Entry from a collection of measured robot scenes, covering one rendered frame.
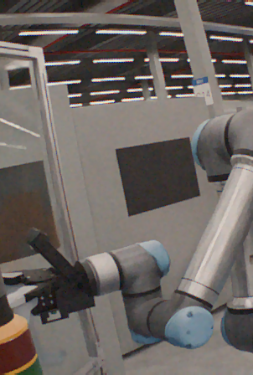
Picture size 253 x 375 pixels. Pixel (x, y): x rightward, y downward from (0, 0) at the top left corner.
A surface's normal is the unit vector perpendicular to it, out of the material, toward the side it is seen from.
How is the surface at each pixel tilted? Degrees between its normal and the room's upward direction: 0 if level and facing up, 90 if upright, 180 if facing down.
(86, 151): 90
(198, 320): 90
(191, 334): 90
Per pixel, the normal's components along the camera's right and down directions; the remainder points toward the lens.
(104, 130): 0.64, -0.08
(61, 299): 0.46, 0.10
